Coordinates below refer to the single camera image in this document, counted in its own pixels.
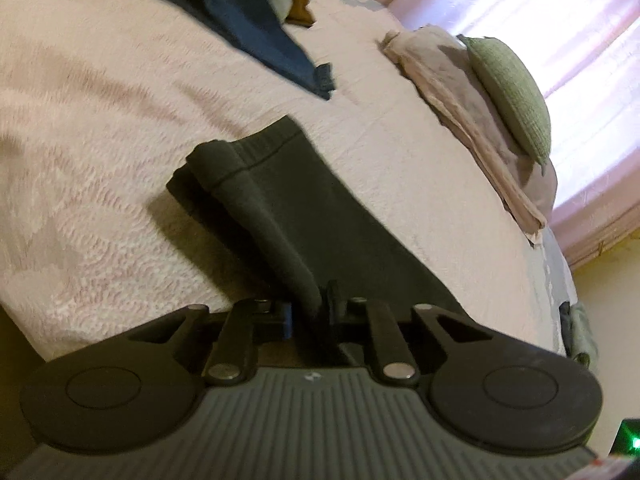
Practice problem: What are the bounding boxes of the pink curtain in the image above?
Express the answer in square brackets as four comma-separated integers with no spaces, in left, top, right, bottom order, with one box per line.
[350,0,640,267]

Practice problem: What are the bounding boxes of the blue jeans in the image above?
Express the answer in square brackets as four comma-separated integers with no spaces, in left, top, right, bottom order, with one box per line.
[144,0,336,101]

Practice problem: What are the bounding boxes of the pink pillow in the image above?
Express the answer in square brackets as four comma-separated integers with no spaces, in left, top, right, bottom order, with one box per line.
[380,27,559,247]

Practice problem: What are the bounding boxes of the green knitted cushion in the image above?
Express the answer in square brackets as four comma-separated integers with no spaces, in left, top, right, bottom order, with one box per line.
[457,35,552,169]

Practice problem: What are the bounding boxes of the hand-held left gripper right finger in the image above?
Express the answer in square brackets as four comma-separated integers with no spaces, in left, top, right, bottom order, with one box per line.
[325,280,502,387]

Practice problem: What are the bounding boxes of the folded green garment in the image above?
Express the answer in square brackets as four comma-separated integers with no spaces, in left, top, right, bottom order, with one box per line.
[570,302,599,367]

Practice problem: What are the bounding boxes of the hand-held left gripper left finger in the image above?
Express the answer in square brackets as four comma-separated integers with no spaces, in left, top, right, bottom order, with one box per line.
[116,297,296,387]

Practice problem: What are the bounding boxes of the brown object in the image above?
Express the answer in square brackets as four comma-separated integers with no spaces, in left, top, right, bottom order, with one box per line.
[284,0,317,27]

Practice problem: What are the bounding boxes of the black pants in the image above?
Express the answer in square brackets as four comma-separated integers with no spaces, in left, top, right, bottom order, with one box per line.
[166,115,464,358]

